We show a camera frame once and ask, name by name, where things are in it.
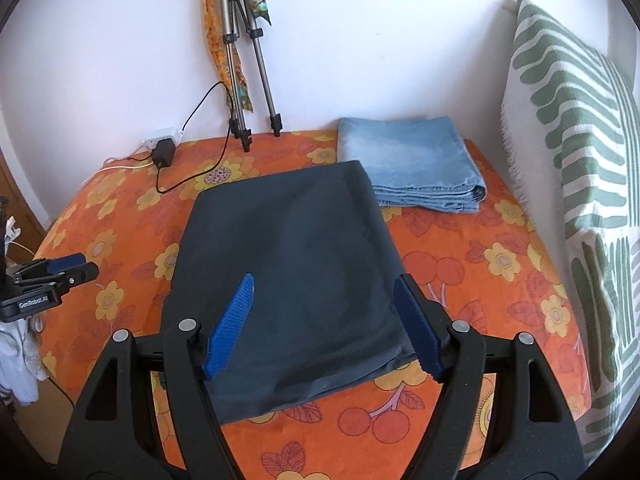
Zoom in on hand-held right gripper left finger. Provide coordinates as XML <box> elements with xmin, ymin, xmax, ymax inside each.
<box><xmin>57</xmin><ymin>272</ymin><xmax>256</xmax><ymax>480</ymax></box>

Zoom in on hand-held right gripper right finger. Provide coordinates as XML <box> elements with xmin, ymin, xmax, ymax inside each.
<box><xmin>393</xmin><ymin>272</ymin><xmax>586</xmax><ymax>480</ymax></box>

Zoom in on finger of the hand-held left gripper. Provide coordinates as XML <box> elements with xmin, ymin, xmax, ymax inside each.
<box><xmin>12</xmin><ymin>253</ymin><xmax>87</xmax><ymax>281</ymax></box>
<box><xmin>15</xmin><ymin>261</ymin><xmax>100</xmax><ymax>293</ymax></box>

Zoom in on dark teal pants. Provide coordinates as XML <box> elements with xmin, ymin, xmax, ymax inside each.
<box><xmin>161</xmin><ymin>160</ymin><xmax>420</xmax><ymax>426</ymax></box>

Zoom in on person's left hand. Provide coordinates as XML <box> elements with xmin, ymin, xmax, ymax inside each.
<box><xmin>0</xmin><ymin>316</ymin><xmax>48</xmax><ymax>406</ymax></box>

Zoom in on orange floral bed sheet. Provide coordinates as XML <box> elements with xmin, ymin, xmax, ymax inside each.
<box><xmin>30</xmin><ymin>130</ymin><xmax>596</xmax><ymax>480</ymax></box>

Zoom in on white power strip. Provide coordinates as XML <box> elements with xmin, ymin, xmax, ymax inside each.
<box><xmin>142</xmin><ymin>127</ymin><xmax>187</xmax><ymax>150</ymax></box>

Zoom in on folded light blue jeans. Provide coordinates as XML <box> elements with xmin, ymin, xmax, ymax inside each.
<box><xmin>337</xmin><ymin>116</ymin><xmax>488</xmax><ymax>215</ymax></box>

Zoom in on green white patterned pillow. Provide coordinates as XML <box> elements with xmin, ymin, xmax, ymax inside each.
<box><xmin>500</xmin><ymin>0</ymin><xmax>640</xmax><ymax>467</ymax></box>

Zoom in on silver tripod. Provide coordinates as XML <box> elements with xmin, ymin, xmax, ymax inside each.
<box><xmin>206</xmin><ymin>0</ymin><xmax>282</xmax><ymax>154</ymax></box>

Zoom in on colourful patterned scarf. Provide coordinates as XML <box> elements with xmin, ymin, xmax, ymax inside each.
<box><xmin>201</xmin><ymin>0</ymin><xmax>274</xmax><ymax>114</ymax></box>

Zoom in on long white cable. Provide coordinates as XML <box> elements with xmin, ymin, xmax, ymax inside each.
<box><xmin>80</xmin><ymin>152</ymin><xmax>154</xmax><ymax>187</ymax></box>

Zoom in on black charger with cable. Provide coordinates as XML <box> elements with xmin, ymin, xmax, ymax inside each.
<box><xmin>154</xmin><ymin>81</ymin><xmax>239</xmax><ymax>195</ymax></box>

